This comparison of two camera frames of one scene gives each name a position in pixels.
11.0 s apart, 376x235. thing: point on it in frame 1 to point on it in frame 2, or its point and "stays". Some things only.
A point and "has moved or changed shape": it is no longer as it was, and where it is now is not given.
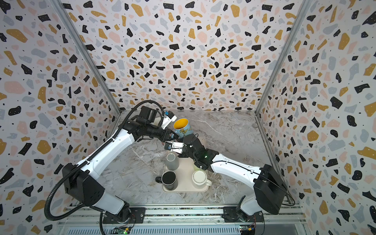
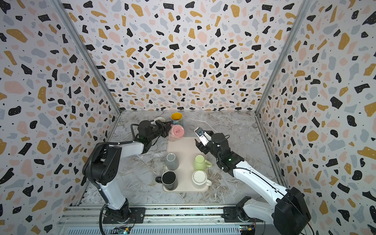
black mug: (168, 178) stays
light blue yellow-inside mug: (181, 127) has moved or changed shape
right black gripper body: (186, 142) to (202, 144)
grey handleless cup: (172, 162) stays
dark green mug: (156, 121) stays
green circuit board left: (121, 230) stays
